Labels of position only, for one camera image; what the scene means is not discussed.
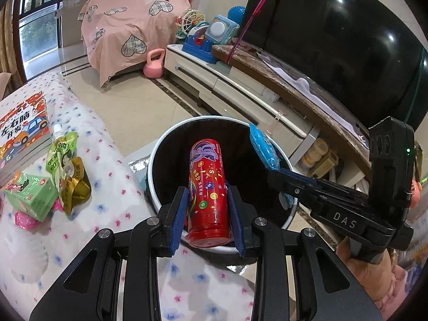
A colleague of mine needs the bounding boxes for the pink glitter wrapper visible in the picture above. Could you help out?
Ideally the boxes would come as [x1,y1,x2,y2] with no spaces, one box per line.
[14,207,38,230]

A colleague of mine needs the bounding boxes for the children's picture book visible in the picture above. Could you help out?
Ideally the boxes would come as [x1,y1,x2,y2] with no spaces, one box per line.
[0,94,49,182]

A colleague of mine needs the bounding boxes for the pink kettlebell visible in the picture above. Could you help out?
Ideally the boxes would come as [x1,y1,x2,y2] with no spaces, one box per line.
[144,48,166,79]

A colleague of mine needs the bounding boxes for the ferris wheel toy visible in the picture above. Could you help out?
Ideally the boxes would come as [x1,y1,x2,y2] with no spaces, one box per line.
[176,9,205,39]

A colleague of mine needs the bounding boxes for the yellow boxes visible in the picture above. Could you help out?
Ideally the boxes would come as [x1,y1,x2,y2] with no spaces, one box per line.
[300,138,339,178]

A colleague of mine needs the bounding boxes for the pink heart print blanket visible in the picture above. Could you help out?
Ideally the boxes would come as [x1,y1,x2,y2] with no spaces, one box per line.
[78,0,192,89]

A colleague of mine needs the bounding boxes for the light blue cube toy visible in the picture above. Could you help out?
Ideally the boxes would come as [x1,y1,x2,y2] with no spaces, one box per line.
[205,15,240,45]

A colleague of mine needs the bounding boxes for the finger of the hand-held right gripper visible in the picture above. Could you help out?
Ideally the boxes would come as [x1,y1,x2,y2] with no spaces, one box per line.
[267,168,368,198]
[271,181,331,215]

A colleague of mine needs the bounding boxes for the balcony window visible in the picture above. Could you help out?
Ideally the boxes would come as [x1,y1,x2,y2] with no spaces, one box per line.
[18,0,67,77]

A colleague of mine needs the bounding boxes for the white TV cabinet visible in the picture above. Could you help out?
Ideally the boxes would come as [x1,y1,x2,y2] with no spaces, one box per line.
[212,40,372,161]
[166,43,322,162]

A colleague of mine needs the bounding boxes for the person's right hand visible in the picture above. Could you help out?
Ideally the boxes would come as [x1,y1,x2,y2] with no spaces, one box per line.
[335,237,356,265]

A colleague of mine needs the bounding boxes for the white round trash bin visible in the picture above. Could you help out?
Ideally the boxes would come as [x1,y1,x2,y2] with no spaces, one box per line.
[146,115,298,265]

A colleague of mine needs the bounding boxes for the gold patterned curtain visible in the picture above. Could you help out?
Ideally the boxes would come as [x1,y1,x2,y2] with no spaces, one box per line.
[0,3,21,87]

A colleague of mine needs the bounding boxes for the gold foil wrapper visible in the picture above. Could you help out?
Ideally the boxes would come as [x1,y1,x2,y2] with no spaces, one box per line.
[63,156,92,215]

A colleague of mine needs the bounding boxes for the green carton box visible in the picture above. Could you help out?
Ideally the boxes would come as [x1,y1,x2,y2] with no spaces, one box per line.
[3,171,58,222]

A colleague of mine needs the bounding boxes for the red candy tube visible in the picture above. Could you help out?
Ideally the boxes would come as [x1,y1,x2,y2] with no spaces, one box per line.
[185,139,234,246]

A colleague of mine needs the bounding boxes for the light blue snack packet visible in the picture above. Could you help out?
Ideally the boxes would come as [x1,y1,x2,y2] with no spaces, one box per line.
[249,124,282,173]

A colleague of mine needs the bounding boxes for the pink rod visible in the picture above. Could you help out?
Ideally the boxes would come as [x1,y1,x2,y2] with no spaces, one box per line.
[226,0,289,64]

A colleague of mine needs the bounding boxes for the blue plastic toy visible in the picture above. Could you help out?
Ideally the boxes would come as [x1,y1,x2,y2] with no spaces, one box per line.
[182,20,219,63]

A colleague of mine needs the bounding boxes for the green drink pouch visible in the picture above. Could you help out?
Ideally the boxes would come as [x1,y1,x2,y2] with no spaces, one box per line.
[46,124,79,189]

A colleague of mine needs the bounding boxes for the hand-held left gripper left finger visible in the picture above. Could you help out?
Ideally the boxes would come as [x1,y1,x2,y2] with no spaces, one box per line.
[29,186,189,321]

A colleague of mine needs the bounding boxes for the black television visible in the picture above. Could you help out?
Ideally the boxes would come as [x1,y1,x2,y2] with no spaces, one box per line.
[234,0,428,131]

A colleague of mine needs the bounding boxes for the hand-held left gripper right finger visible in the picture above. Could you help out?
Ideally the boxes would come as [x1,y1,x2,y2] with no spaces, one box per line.
[227,181,382,321]

